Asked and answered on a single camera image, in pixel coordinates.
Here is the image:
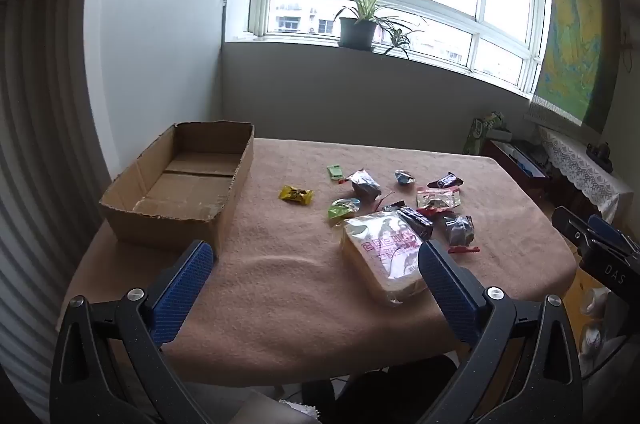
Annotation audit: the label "silver wrapped snack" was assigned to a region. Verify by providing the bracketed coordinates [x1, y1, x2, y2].
[339, 169, 396, 211]

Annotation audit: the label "low wooden cabinet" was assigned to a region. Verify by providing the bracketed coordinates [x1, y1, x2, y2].
[482, 139, 551, 200]

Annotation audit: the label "white cabinet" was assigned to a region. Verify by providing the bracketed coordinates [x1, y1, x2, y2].
[100, 0, 223, 185]

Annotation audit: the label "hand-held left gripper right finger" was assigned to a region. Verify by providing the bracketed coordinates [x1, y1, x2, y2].
[417, 240, 583, 424]

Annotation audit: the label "yellow candy packet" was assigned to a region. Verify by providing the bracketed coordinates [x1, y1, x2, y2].
[278, 185, 314, 206]

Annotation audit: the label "person's right hand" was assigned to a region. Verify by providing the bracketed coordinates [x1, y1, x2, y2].
[577, 287, 613, 357]

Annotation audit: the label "lace-covered side table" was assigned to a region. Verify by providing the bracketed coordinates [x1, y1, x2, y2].
[537, 124, 633, 225]

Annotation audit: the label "green yellow jelly cup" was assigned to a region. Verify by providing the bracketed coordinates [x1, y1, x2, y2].
[327, 198, 362, 225]

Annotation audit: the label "green paper bag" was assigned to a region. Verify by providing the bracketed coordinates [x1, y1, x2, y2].
[462, 111, 513, 155]

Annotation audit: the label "sliced bread packet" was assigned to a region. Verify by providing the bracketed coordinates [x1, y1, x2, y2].
[340, 210, 431, 305]

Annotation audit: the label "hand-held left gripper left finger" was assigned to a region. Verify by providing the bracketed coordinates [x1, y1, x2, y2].
[50, 240, 218, 424]

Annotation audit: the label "potted spider plant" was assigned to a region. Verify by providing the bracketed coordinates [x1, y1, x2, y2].
[332, 0, 431, 60]

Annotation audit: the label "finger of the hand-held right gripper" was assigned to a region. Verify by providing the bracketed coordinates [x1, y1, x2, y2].
[587, 214, 640, 255]
[551, 205, 598, 245]

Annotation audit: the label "red white snack packet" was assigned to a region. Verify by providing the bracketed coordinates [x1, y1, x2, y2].
[416, 187, 462, 211]

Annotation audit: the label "wall map poster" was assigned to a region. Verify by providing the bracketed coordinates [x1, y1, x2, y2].
[530, 0, 621, 125]

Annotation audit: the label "dark ornament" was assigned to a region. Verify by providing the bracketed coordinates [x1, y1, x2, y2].
[586, 141, 616, 165]

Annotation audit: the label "dark blue chocolate bar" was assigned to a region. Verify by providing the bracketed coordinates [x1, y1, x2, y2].
[397, 207, 435, 241]

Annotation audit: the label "brown cardboard box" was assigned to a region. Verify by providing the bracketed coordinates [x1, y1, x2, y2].
[99, 120, 256, 255]

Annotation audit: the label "clear red-ended snack wrapper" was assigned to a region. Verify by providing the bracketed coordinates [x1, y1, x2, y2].
[434, 213, 481, 254]

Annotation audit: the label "dark brown chocolate bar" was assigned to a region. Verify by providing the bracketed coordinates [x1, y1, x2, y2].
[426, 172, 464, 190]

